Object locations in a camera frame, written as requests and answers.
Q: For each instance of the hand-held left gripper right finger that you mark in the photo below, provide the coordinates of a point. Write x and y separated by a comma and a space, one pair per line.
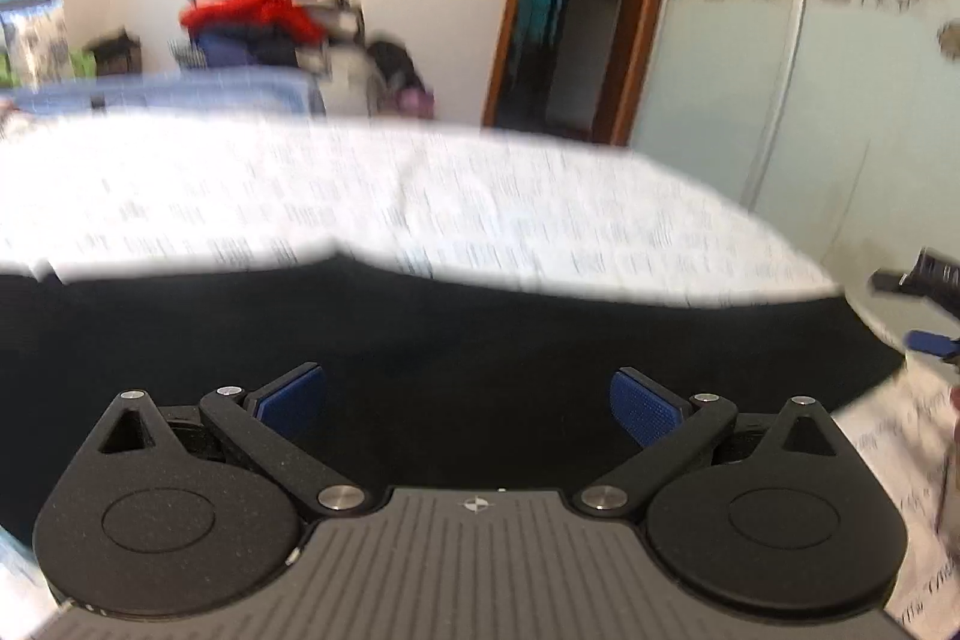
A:
641, 404

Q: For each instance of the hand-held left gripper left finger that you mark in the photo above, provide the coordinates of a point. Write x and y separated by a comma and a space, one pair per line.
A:
292, 400

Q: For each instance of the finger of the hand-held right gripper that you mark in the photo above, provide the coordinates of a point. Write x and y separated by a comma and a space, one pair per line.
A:
922, 276
930, 344

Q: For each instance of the black pants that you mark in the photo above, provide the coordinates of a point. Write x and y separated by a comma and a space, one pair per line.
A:
450, 340

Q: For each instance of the white script print bed sheet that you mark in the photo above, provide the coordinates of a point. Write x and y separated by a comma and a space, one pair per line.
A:
375, 197

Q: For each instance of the white wardrobe with flower decals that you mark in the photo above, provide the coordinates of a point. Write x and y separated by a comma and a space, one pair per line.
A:
750, 85

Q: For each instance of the purple bag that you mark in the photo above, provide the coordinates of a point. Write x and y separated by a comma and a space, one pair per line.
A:
416, 102

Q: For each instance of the grey bag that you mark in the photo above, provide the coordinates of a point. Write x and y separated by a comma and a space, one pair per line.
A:
349, 81

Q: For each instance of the blue dotted mattress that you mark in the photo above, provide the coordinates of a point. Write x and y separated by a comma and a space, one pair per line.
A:
187, 89

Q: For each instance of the black bag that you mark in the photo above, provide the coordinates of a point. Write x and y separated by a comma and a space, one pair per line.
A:
394, 63

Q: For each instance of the dark brown bag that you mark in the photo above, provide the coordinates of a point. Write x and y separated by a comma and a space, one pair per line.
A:
112, 54

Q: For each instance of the red garment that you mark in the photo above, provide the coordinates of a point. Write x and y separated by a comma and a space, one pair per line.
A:
247, 6

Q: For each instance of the green plastic chair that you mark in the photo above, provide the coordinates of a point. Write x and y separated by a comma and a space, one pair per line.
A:
82, 63

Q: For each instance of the floral pillow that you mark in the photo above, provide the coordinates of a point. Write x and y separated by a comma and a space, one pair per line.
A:
37, 44

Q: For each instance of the wooden door frame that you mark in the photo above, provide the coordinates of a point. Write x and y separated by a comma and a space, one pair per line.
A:
649, 10

